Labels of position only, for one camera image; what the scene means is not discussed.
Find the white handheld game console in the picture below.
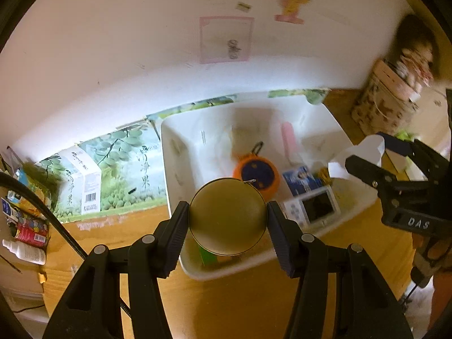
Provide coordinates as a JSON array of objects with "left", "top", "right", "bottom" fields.
[{"left": 282, "top": 186, "right": 341, "bottom": 230}]

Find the pink framed wall sticker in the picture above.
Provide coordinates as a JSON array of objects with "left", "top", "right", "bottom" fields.
[{"left": 199, "top": 16, "right": 254, "bottom": 64}]

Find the person right hand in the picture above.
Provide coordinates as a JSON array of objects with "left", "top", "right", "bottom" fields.
[{"left": 411, "top": 233, "right": 451, "bottom": 288}]

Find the green bottle gold cap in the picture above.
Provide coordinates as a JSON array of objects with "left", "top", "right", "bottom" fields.
[{"left": 315, "top": 167, "right": 333, "bottom": 186}]

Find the multicolour rubiks cube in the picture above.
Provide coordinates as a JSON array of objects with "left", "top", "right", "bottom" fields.
[{"left": 198, "top": 246, "right": 233, "bottom": 267}]

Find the pink ribbed tube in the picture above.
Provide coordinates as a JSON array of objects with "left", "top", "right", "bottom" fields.
[{"left": 281, "top": 122, "right": 303, "bottom": 165}]

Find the patterned canvas bag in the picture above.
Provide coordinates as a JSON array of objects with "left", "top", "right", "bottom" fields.
[{"left": 351, "top": 75, "right": 418, "bottom": 136}]

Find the red tube pack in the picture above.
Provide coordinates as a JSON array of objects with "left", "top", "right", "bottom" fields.
[{"left": 14, "top": 219, "right": 48, "bottom": 248}]

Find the small cream cardboard box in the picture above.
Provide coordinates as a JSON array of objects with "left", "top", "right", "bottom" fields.
[{"left": 230, "top": 125, "right": 260, "bottom": 158}]

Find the yellow pony wall sticker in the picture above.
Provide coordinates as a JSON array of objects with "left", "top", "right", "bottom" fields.
[{"left": 274, "top": 0, "right": 310, "bottom": 25}]

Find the white plastic storage bin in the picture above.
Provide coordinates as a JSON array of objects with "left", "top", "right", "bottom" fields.
[{"left": 161, "top": 96, "right": 382, "bottom": 280}]

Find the rag doll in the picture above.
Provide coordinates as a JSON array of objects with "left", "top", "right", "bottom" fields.
[{"left": 388, "top": 14, "right": 439, "bottom": 92}]

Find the white dropper bottle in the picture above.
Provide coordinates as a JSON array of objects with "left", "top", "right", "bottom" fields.
[{"left": 1, "top": 240, "right": 46, "bottom": 266}]

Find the round olive compact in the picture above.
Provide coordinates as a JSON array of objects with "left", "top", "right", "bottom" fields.
[{"left": 188, "top": 178, "right": 267, "bottom": 256}]

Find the blue white card box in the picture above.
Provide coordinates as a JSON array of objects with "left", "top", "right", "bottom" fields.
[{"left": 283, "top": 165, "right": 323, "bottom": 196}]

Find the green tissue pack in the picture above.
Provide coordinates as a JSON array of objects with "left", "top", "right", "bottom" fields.
[{"left": 395, "top": 130, "right": 416, "bottom": 142}]

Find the green fruit carton box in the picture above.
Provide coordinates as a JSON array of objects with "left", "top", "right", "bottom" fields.
[{"left": 33, "top": 87, "right": 331, "bottom": 224}]

